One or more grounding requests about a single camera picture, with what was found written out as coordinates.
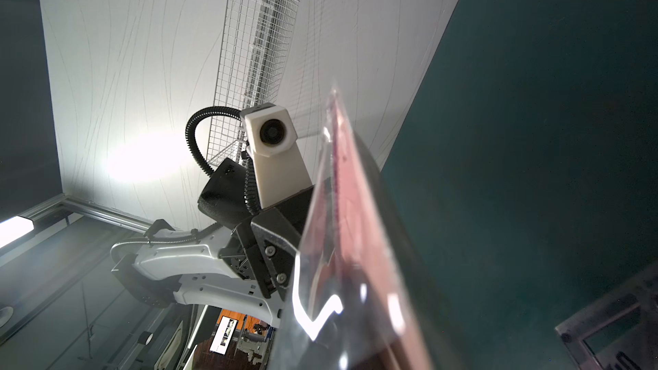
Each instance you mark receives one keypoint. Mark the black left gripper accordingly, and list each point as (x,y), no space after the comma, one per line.
(263,245)

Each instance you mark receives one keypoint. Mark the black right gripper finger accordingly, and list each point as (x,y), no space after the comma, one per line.
(617,331)

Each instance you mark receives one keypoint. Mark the pink ruler set plastic bag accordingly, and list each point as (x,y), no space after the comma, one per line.
(359,295)

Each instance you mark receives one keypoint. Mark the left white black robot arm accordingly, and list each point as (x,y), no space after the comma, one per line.
(166,266)

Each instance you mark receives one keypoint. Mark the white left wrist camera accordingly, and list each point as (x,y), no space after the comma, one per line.
(275,151)

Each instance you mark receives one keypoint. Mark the white wire basket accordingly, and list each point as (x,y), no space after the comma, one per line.
(255,45)

